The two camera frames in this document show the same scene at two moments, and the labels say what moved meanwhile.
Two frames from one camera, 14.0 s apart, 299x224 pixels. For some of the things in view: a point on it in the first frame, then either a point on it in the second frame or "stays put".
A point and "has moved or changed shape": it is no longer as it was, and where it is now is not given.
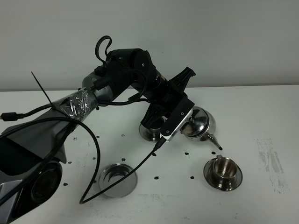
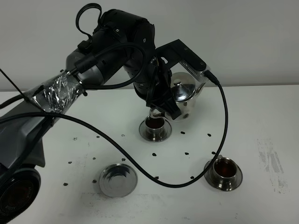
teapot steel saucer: x=112 y=173 stays put
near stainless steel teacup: x=224 y=171 stays put
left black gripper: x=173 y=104 -> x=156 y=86
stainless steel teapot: x=201 y=123 has moved or changed shape
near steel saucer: x=209 y=176 stays put
